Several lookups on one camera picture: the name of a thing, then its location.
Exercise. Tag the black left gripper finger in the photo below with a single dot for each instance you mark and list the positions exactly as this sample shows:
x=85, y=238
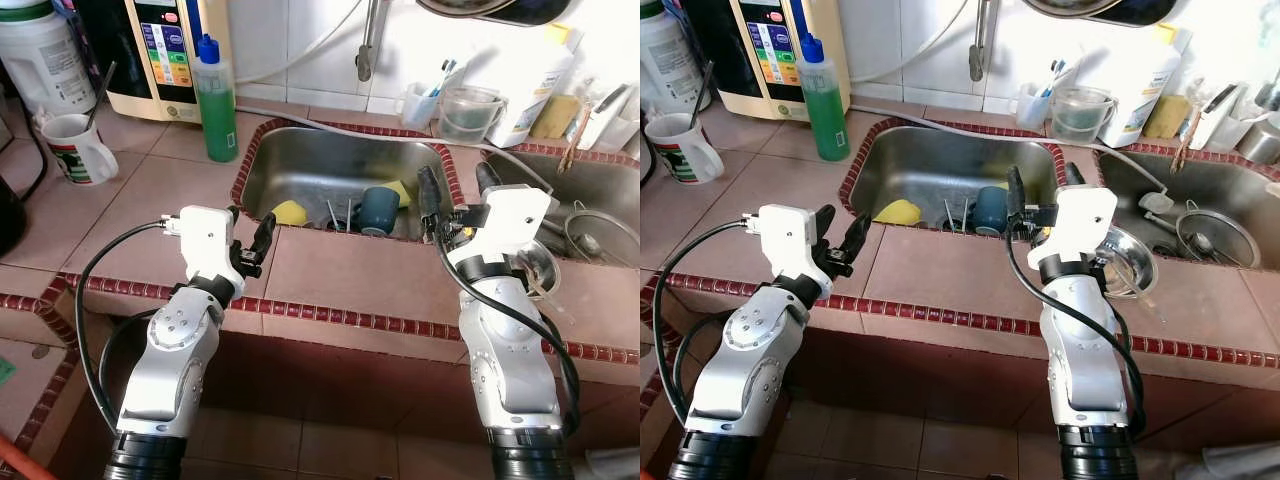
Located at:
x=825, y=226
x=264, y=238
x=235, y=217
x=857, y=240

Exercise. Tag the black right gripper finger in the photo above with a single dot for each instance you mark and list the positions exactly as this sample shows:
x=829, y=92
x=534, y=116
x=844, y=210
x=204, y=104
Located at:
x=488, y=177
x=1017, y=200
x=429, y=200
x=1075, y=176

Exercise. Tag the blue mug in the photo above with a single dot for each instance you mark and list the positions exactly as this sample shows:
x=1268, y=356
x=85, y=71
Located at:
x=988, y=210
x=380, y=210

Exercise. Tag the yellow plastic bowl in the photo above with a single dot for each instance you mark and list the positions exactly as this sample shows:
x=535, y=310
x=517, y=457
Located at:
x=897, y=212
x=290, y=213

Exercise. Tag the steel bowl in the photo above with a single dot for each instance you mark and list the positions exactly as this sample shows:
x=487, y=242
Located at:
x=545, y=265
x=1130, y=260

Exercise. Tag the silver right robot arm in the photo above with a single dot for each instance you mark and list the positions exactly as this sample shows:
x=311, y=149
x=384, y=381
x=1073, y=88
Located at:
x=1080, y=350
x=510, y=350

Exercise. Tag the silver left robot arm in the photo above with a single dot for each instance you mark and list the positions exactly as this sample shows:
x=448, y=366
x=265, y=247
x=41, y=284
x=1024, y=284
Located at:
x=750, y=370
x=180, y=360

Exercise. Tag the yellow sponge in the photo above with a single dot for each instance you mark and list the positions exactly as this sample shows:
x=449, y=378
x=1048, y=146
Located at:
x=555, y=120
x=1165, y=120
x=998, y=187
x=400, y=193

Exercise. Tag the clear plastic bucket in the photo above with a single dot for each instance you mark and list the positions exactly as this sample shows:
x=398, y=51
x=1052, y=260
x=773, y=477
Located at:
x=468, y=115
x=1080, y=115

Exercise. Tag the clear toothbrush cup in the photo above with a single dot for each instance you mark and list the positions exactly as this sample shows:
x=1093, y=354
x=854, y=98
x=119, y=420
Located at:
x=1032, y=108
x=420, y=108

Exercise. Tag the white sink plug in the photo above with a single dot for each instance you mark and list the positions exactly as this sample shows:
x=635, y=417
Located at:
x=1157, y=202

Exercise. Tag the steel sink basin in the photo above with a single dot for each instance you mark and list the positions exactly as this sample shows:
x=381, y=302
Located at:
x=1215, y=190
x=930, y=165
x=320, y=165
x=590, y=185

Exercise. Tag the white detergent bottle yellow cap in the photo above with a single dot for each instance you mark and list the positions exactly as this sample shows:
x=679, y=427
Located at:
x=1135, y=95
x=530, y=95

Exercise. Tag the blue white toothbrush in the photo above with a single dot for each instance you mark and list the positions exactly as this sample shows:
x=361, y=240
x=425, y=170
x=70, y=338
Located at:
x=1053, y=78
x=442, y=78

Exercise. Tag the green liquid soap bottle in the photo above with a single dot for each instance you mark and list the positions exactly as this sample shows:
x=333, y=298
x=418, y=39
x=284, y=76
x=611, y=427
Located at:
x=215, y=110
x=825, y=110

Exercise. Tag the round steel sink strainer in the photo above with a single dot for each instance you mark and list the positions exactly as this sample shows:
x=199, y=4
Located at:
x=600, y=240
x=1215, y=240

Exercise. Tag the white plastic container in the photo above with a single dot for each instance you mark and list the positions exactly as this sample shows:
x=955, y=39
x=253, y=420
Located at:
x=1228, y=125
x=610, y=125

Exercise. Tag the white printed mug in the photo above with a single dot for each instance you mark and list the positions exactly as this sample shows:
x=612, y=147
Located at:
x=685, y=150
x=75, y=150

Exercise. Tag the hanging steel pan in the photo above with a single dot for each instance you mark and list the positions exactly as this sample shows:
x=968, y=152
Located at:
x=1060, y=5
x=455, y=5

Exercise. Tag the beige water purifier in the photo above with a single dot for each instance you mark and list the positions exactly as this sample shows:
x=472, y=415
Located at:
x=165, y=60
x=775, y=60

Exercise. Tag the dark blue hanging pan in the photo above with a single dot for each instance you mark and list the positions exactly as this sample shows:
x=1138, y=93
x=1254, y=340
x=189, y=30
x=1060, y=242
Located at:
x=1145, y=10
x=535, y=10

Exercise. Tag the dark metal spoon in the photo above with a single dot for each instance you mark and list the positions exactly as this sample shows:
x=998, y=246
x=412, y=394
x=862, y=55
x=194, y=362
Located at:
x=705, y=92
x=100, y=95

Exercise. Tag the small steel cup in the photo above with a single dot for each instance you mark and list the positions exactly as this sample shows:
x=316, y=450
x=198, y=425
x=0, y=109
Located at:
x=1262, y=145

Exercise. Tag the large white plastic jug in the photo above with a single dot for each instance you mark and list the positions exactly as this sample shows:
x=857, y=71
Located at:
x=45, y=60
x=675, y=60

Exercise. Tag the black round appliance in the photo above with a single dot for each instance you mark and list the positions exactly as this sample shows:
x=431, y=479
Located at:
x=10, y=215

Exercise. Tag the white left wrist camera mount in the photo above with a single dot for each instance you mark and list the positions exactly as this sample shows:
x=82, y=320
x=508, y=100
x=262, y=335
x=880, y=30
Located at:
x=205, y=240
x=790, y=240

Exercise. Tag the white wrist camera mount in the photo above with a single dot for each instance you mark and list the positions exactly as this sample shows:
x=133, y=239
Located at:
x=510, y=215
x=1080, y=215
x=790, y=240
x=205, y=240

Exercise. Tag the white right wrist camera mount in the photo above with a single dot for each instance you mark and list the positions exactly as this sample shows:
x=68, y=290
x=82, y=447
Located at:
x=1080, y=215
x=510, y=215

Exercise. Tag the steel wall tap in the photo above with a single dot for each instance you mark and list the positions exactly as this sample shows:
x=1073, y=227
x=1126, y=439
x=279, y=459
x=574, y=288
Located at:
x=367, y=65
x=978, y=65

